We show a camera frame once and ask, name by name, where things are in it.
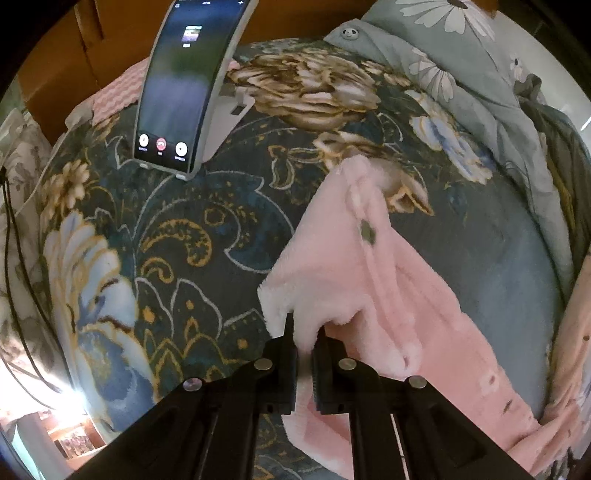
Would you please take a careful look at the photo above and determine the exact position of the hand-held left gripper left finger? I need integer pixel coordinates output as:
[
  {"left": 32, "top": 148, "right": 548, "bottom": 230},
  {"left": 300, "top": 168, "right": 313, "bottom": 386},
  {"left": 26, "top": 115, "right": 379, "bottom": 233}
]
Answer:
[{"left": 69, "top": 313, "right": 298, "bottom": 480}]

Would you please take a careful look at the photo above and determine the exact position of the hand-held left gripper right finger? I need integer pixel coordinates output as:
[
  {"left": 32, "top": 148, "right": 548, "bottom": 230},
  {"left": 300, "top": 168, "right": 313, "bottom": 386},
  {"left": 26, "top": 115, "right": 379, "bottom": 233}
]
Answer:
[{"left": 311, "top": 323, "right": 536, "bottom": 480}]

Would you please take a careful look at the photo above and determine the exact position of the wooden headboard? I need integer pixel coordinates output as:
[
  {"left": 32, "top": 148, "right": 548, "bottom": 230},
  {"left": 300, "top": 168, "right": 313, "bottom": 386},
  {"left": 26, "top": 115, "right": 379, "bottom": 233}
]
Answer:
[{"left": 18, "top": 0, "right": 334, "bottom": 136}]

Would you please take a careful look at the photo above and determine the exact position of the dark grey-green cloth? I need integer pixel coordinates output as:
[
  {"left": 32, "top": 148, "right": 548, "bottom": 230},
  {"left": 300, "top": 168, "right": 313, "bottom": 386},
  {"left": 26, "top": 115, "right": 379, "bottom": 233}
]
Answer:
[{"left": 521, "top": 74, "right": 591, "bottom": 282}]

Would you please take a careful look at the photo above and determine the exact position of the smartphone with lit screen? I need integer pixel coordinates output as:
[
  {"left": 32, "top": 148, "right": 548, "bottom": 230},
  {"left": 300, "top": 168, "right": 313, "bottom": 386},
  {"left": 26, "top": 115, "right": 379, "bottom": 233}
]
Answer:
[{"left": 133, "top": 0, "right": 260, "bottom": 182}]

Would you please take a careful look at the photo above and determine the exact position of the green daisy-print quilt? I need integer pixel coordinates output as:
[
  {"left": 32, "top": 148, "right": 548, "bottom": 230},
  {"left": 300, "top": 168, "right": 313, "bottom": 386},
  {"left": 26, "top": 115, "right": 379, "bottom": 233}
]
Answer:
[{"left": 325, "top": 0, "right": 579, "bottom": 303}]

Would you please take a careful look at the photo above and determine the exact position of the wooden bedside shelf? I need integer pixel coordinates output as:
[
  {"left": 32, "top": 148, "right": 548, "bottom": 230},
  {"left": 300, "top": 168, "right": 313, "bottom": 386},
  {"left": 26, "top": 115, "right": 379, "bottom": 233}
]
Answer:
[{"left": 13, "top": 410, "right": 108, "bottom": 462}]

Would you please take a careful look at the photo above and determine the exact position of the white phone stand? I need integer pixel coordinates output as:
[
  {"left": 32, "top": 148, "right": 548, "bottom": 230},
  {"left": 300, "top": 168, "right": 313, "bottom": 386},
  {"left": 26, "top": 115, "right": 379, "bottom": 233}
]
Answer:
[{"left": 199, "top": 60, "right": 256, "bottom": 163}]

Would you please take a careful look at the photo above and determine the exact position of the pink checkered cloth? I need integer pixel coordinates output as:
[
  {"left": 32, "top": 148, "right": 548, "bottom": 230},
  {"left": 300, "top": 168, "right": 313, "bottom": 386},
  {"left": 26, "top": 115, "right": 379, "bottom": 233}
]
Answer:
[{"left": 91, "top": 59, "right": 154, "bottom": 124}]

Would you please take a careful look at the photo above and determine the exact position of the black cable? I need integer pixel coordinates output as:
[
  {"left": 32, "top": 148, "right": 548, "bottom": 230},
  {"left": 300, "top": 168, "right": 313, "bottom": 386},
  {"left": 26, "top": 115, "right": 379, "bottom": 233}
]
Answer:
[{"left": 0, "top": 165, "right": 65, "bottom": 394}]

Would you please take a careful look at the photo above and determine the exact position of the dark teal floral blanket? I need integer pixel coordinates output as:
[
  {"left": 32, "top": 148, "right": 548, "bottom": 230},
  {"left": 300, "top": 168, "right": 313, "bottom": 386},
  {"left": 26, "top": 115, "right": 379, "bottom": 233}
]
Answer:
[{"left": 37, "top": 39, "right": 570, "bottom": 480}]

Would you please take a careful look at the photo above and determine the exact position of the grey floral bed sheet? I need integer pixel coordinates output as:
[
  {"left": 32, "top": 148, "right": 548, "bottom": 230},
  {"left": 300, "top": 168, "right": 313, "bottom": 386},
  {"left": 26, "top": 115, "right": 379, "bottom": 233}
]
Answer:
[{"left": 0, "top": 110, "right": 89, "bottom": 418}]

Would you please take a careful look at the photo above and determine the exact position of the pink fleece flower-print garment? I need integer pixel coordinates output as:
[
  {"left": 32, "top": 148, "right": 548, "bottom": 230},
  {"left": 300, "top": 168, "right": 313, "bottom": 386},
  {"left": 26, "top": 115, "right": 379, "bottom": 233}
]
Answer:
[{"left": 257, "top": 154, "right": 591, "bottom": 479}]

